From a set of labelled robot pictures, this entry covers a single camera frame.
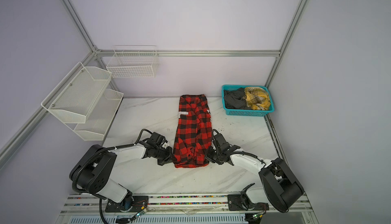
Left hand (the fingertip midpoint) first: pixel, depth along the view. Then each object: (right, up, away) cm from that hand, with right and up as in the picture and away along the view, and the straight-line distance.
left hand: (176, 160), depth 86 cm
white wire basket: (-29, +61, +9) cm, 68 cm away
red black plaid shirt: (+10, +13, +11) cm, 20 cm away
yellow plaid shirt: (+54, +38, +18) cm, 68 cm away
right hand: (+15, +3, -1) cm, 16 cm away
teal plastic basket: (+47, +28, +18) cm, 57 cm away
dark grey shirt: (+39, +38, +23) cm, 59 cm away
